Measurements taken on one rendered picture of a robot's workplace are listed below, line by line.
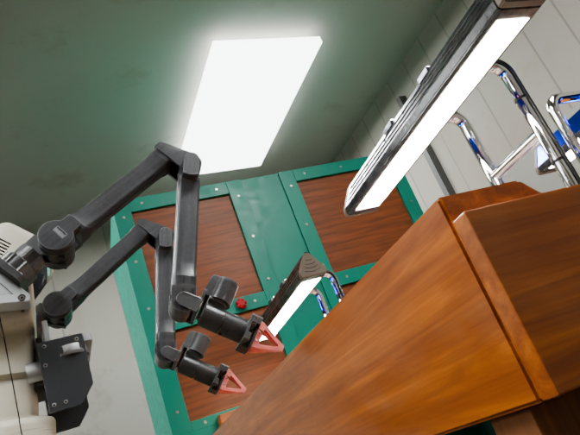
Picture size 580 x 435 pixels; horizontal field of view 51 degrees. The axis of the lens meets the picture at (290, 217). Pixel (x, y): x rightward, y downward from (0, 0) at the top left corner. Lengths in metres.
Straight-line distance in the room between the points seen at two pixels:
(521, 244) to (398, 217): 2.30
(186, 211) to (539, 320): 1.12
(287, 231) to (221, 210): 0.30
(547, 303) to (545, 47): 2.69
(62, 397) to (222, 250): 1.20
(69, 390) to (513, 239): 1.13
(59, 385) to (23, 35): 1.80
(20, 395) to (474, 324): 1.17
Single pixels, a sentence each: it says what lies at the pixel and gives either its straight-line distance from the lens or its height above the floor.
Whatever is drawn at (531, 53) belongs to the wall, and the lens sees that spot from 3.22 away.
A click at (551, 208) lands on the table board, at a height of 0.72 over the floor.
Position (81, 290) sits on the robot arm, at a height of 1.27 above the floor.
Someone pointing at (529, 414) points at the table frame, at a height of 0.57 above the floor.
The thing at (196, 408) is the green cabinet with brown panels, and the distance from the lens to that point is 2.29.
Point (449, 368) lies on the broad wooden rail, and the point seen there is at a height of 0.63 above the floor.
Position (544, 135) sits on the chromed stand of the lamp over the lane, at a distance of 1.11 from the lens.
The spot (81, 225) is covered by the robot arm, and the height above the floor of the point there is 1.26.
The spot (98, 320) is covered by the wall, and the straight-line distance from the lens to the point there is 4.26.
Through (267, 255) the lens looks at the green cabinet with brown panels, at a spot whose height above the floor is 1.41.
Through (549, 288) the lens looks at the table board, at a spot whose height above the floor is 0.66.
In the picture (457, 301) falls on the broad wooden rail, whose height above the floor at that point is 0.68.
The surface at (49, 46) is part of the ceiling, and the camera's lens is 2.97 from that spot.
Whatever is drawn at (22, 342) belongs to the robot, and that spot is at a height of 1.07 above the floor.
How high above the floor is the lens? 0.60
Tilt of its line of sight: 22 degrees up
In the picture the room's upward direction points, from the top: 21 degrees counter-clockwise
